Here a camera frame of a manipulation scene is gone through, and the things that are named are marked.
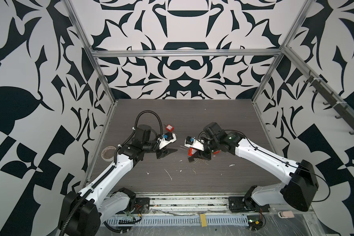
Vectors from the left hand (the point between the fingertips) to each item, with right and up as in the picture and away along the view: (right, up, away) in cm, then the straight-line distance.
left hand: (175, 141), depth 75 cm
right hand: (+10, -4, +2) cm, 11 cm away
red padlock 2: (-4, +5, +26) cm, 27 cm away
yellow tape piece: (+13, -35, -5) cm, 38 cm away
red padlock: (+8, -5, -1) cm, 9 cm away
